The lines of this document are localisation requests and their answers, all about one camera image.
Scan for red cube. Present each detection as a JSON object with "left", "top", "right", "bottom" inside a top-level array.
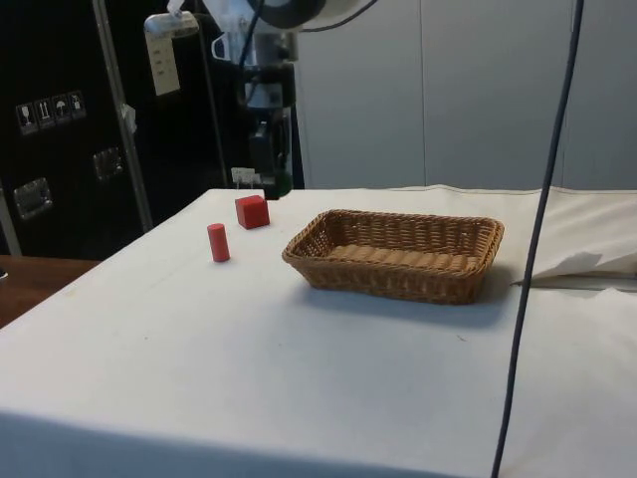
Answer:
[{"left": 234, "top": 194, "right": 272, "bottom": 231}]

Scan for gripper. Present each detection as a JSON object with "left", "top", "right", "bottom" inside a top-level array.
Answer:
[{"left": 248, "top": 110, "right": 294, "bottom": 202}]

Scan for wicker basket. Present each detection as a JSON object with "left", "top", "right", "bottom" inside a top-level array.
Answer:
[{"left": 281, "top": 208, "right": 507, "bottom": 307}]

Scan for black cabinet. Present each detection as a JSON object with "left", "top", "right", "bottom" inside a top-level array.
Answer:
[{"left": 0, "top": 0, "right": 306, "bottom": 261}]

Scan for red cylinder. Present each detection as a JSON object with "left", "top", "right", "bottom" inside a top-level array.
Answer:
[{"left": 206, "top": 223, "right": 233, "bottom": 264}]

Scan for black cable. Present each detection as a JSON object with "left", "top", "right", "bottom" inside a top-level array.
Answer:
[
  {"left": 490, "top": 0, "right": 586, "bottom": 478},
  {"left": 237, "top": 0, "right": 264, "bottom": 71}
]

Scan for pale locker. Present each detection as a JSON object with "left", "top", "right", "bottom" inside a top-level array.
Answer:
[
  {"left": 293, "top": 19, "right": 425, "bottom": 190},
  {"left": 421, "top": 0, "right": 566, "bottom": 191},
  {"left": 561, "top": 0, "right": 637, "bottom": 191}
]

